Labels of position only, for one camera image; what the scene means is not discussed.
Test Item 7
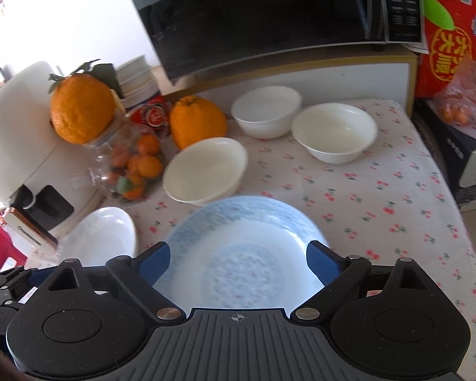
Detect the blue patterned plate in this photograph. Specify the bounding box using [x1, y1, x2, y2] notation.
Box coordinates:
[153, 196, 334, 314]

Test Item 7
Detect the white swirl-patterned plate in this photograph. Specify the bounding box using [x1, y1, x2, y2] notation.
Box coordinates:
[57, 206, 138, 267]

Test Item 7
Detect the plastic bag of oranges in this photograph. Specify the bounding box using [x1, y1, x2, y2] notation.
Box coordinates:
[432, 59, 476, 136]

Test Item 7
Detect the large orange with leaves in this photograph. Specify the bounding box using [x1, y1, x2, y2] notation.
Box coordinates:
[48, 59, 117, 145]

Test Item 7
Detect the stack of white dishes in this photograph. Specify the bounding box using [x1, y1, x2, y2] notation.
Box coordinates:
[115, 55, 162, 109]

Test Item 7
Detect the red carton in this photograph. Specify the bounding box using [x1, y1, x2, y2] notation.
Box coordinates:
[414, 0, 476, 98]

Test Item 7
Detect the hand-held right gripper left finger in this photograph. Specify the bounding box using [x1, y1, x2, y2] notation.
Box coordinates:
[42, 241, 182, 323]

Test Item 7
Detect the glass jar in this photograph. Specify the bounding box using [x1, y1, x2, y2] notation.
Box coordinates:
[85, 113, 168, 206]

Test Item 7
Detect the cherry-print tablecloth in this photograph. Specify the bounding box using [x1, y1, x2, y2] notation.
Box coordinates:
[24, 98, 476, 378]

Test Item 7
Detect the white bowl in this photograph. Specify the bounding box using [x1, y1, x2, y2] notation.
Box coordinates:
[290, 103, 378, 164]
[231, 86, 303, 139]
[162, 137, 248, 207]

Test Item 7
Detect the black carton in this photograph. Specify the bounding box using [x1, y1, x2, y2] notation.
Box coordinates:
[413, 98, 476, 208]

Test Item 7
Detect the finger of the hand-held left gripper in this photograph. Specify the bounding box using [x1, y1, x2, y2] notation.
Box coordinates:
[0, 267, 39, 307]

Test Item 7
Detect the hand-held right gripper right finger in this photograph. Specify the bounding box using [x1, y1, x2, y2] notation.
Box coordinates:
[291, 240, 437, 322]

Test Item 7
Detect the black microwave oven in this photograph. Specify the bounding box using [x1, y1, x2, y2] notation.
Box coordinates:
[117, 0, 426, 83]

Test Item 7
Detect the pile of small mandarins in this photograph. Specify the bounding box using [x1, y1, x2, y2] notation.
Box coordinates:
[109, 133, 164, 201]

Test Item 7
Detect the cream air fryer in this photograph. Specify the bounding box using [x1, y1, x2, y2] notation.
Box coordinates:
[0, 61, 104, 251]

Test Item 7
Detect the red drink can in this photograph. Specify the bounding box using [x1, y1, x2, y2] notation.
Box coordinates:
[129, 97, 174, 137]

